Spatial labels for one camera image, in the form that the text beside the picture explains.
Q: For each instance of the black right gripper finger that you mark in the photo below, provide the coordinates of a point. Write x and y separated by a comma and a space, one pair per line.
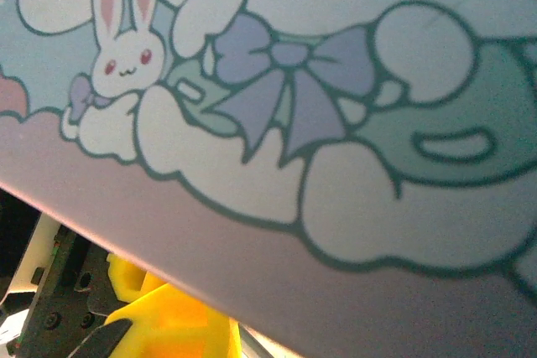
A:
102, 339

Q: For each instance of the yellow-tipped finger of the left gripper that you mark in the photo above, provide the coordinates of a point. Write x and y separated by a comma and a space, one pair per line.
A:
176, 328

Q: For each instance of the pastel cartoon tin box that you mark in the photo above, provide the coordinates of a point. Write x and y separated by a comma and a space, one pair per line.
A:
268, 123

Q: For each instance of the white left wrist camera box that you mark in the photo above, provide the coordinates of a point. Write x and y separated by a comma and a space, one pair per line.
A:
31, 249

